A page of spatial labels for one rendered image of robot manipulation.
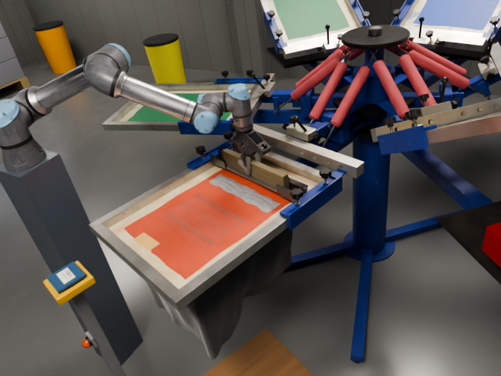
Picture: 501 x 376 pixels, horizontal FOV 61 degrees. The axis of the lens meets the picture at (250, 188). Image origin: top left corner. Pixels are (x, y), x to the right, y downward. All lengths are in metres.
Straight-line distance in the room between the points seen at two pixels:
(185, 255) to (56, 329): 1.52
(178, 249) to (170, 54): 4.01
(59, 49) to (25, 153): 5.75
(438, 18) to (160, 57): 3.35
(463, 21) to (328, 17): 0.79
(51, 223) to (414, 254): 2.03
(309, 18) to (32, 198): 1.98
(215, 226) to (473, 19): 1.93
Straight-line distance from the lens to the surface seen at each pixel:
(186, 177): 1.84
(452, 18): 2.88
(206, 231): 1.56
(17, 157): 1.81
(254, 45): 5.35
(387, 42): 2.07
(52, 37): 7.44
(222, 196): 1.72
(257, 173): 1.69
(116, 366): 1.93
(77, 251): 2.01
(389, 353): 2.35
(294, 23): 2.91
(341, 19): 2.98
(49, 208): 1.87
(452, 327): 2.50
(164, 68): 5.38
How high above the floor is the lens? 1.93
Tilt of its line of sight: 34 degrees down
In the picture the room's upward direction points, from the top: 9 degrees counter-clockwise
